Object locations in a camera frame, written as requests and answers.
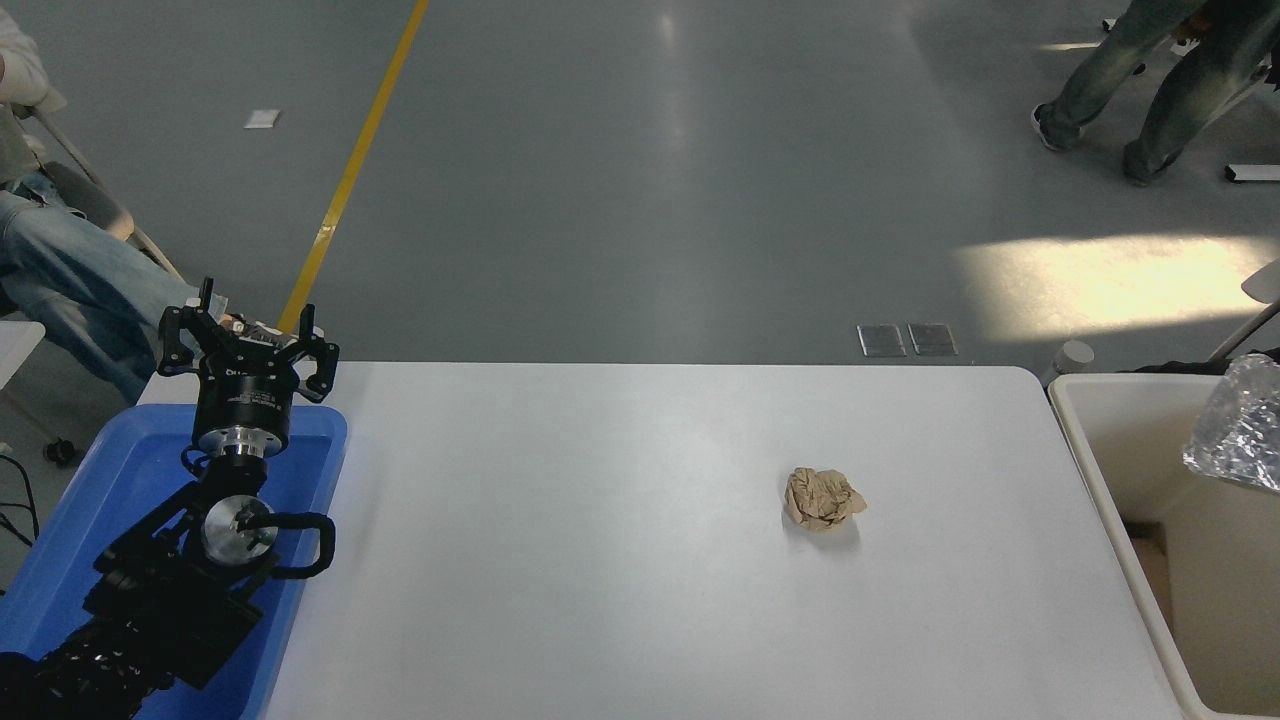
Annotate black floor cables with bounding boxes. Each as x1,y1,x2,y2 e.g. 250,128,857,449
0,454,40,549

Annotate large pale plastic bin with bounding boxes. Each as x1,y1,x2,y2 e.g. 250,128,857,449
1046,372,1280,720

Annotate person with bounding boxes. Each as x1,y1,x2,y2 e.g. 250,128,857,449
1029,0,1280,189
0,10,291,406

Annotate silver foil tray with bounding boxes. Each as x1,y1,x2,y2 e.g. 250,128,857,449
1182,352,1280,495

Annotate white round cylinder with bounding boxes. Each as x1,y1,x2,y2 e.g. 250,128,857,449
1040,339,1097,386

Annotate white side table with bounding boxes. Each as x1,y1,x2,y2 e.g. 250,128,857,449
0,319,47,389

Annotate white chair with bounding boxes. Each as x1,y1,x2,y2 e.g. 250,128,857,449
1205,257,1280,362

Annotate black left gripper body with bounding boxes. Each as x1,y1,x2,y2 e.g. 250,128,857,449
192,338,302,441

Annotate grey folding chair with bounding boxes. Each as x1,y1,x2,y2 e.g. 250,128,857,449
25,95,187,283

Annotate crumpled tan paper ball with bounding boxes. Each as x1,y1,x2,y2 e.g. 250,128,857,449
782,466,868,534

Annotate blue plastic tray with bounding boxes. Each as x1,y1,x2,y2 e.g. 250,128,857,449
0,403,349,720

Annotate black fabric item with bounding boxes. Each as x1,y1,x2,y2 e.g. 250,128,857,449
1128,347,1280,377

